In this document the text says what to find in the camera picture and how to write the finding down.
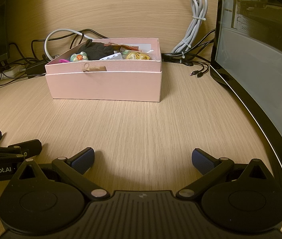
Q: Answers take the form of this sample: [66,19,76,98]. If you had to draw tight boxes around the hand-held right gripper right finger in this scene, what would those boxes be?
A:
[176,148,268,198]

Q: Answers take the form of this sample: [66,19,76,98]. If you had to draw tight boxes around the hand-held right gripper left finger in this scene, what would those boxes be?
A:
[19,147,108,198]

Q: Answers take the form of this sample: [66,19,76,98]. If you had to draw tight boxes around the pink cardboard box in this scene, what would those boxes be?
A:
[45,38,162,102]

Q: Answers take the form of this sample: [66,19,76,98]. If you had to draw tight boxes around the pink and blue toy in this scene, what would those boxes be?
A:
[70,52,89,62]

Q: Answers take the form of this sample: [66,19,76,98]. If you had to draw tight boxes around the white charger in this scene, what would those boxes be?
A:
[99,53,123,61]

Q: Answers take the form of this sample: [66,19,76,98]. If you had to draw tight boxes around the dark grey plush toy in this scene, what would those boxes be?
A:
[78,39,118,61]

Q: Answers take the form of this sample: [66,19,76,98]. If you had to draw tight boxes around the packaged bun yellow label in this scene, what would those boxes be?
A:
[120,50,154,61]

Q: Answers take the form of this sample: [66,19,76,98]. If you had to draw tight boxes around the white power strip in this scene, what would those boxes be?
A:
[0,65,27,80]

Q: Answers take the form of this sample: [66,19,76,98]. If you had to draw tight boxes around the black power adapter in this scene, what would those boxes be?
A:
[26,62,47,75]

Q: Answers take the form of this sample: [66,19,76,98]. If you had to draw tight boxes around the computer tower case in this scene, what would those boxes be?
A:
[210,0,282,219]

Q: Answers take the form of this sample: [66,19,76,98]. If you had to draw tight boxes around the black cable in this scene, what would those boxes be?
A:
[162,30,216,79]
[31,29,106,63]

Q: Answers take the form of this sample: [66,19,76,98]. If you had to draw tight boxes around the grey looped cable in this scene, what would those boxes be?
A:
[45,29,84,61]

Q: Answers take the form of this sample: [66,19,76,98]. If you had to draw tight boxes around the grey bundled cable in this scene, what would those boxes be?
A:
[172,0,208,59]

